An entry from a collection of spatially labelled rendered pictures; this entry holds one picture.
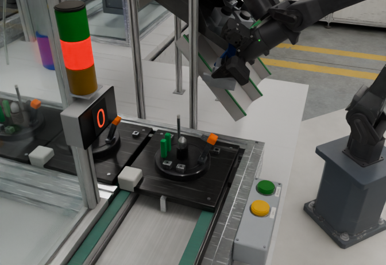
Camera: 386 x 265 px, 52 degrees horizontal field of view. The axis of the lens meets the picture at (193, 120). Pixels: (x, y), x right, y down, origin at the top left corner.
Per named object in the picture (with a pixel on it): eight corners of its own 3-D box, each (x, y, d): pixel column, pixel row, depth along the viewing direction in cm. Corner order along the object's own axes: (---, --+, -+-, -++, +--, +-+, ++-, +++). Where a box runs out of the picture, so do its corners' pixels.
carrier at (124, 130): (153, 133, 114) (150, 95, 108) (112, 187, 95) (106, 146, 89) (80, 118, 121) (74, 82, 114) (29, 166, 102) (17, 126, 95)
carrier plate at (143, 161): (239, 151, 107) (239, 145, 106) (214, 213, 88) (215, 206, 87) (158, 134, 114) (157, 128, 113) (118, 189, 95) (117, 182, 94)
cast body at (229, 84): (235, 81, 101) (241, 58, 96) (234, 91, 98) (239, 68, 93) (203, 74, 101) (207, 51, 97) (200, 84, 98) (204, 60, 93)
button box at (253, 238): (280, 200, 99) (282, 181, 95) (264, 269, 82) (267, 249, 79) (252, 194, 101) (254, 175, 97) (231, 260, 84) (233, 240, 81)
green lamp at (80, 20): (95, 33, 68) (91, 5, 66) (79, 43, 64) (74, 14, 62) (70, 30, 70) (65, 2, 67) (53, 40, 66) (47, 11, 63)
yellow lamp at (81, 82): (103, 84, 74) (99, 60, 71) (88, 97, 70) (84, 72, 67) (79, 80, 75) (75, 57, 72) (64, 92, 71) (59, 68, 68)
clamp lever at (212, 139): (207, 157, 98) (219, 135, 93) (204, 162, 96) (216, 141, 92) (194, 150, 98) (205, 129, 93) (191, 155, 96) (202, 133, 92)
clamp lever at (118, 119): (115, 137, 105) (122, 116, 100) (111, 141, 103) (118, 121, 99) (103, 131, 105) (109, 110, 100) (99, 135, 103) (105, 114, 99)
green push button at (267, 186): (275, 187, 95) (276, 181, 94) (272, 199, 92) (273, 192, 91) (258, 184, 96) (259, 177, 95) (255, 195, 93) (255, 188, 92)
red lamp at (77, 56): (99, 60, 71) (95, 34, 68) (84, 72, 67) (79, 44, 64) (75, 56, 72) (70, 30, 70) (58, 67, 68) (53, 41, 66)
